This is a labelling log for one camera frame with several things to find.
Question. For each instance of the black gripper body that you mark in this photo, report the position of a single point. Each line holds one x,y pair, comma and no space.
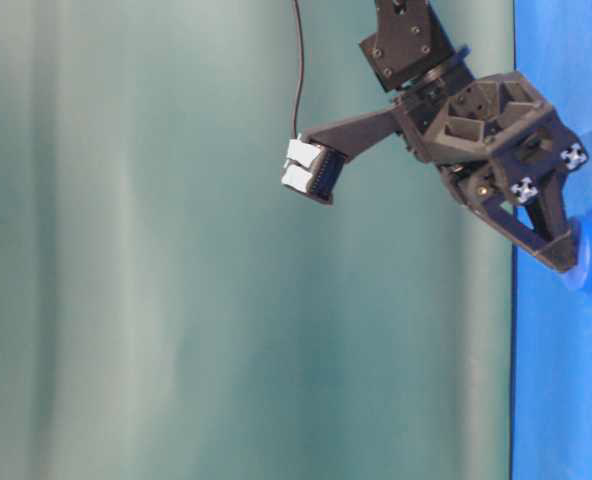
497,132

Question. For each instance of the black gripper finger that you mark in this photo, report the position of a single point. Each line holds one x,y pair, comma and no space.
548,237

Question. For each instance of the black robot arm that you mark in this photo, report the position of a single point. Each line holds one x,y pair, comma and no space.
410,48

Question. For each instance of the blue table mat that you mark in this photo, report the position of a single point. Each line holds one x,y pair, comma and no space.
551,407

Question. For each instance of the green backdrop curtain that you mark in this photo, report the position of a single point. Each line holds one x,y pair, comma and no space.
168,310

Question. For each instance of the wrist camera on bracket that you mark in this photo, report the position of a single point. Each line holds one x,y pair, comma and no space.
315,159

